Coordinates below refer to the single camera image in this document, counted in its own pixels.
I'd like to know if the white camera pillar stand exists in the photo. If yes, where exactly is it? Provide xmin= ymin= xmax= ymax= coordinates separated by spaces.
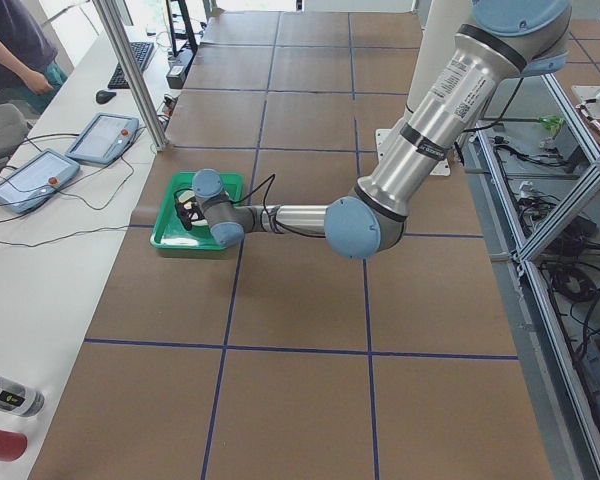
xmin=375 ymin=1 xmax=469 ymax=162

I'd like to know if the near teach pendant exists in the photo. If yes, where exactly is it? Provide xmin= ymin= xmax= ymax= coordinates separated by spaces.
xmin=0 ymin=149 xmax=80 ymax=214

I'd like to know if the aluminium lattice side frame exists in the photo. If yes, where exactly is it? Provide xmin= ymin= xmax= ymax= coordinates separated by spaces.
xmin=460 ymin=61 xmax=600 ymax=479

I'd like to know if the silver bottle with black cap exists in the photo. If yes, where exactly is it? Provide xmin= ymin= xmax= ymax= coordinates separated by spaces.
xmin=0 ymin=376 xmax=45 ymax=417

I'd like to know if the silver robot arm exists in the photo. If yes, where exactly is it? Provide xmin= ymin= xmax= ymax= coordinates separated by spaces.
xmin=192 ymin=1 xmax=572 ymax=259

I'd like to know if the black computer mouse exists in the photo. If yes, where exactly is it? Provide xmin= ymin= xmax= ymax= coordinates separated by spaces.
xmin=95 ymin=89 xmax=117 ymax=105

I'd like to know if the far teach pendant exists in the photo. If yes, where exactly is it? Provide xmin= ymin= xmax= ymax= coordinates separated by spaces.
xmin=66 ymin=112 xmax=139 ymax=165

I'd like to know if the teach pendant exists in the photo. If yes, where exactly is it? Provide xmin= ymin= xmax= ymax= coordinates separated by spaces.
xmin=0 ymin=149 xmax=80 ymax=214
xmin=66 ymin=112 xmax=139 ymax=165

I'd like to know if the black keyboard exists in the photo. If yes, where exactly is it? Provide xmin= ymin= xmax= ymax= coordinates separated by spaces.
xmin=106 ymin=41 xmax=156 ymax=90

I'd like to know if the person in purple shirt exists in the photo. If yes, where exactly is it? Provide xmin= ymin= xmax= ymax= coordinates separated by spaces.
xmin=0 ymin=0 xmax=67 ymax=114

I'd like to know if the green plastic tray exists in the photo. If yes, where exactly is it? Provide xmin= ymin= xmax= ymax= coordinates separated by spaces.
xmin=150 ymin=172 xmax=227 ymax=258

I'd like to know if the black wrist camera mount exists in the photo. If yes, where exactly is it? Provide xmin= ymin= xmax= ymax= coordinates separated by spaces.
xmin=173 ymin=194 xmax=206 ymax=232

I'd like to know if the brown paper table cover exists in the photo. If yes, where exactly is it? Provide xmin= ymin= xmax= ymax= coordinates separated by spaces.
xmin=31 ymin=12 xmax=552 ymax=479

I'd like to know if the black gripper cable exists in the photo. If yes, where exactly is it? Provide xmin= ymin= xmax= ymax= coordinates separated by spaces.
xmin=229 ymin=172 xmax=277 ymax=221

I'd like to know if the aluminium frame post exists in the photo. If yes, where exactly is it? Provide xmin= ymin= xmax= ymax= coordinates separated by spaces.
xmin=93 ymin=0 xmax=168 ymax=152

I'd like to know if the white round plate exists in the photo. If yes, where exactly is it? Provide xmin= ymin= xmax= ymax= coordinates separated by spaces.
xmin=173 ymin=188 xmax=210 ymax=229

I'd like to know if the black mini computer box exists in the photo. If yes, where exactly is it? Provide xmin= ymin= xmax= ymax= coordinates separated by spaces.
xmin=166 ymin=48 xmax=194 ymax=90

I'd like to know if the red capped water bottle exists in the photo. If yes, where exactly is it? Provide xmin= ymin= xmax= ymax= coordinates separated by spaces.
xmin=0 ymin=430 xmax=28 ymax=462

